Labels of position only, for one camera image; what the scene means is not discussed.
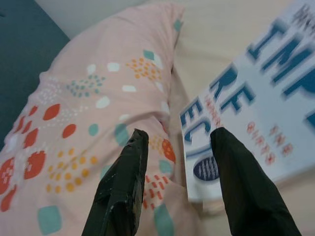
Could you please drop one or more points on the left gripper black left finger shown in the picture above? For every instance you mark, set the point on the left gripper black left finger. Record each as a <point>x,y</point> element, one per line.
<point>120,196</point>

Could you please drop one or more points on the pink dotted pillow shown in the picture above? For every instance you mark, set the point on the pink dotted pillow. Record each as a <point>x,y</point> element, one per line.
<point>73,98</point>

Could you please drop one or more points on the white book blue lettering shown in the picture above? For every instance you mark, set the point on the white book blue lettering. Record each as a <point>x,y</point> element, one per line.
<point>270,123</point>

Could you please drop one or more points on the mattress with cream sheet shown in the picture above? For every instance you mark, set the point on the mattress with cream sheet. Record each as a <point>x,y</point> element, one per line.
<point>209,37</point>

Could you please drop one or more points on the blue-grey upholstered bed frame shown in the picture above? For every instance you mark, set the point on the blue-grey upholstered bed frame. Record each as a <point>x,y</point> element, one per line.
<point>24,61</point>

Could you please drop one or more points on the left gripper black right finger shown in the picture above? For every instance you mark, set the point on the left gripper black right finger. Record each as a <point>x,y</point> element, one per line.
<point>246,196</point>

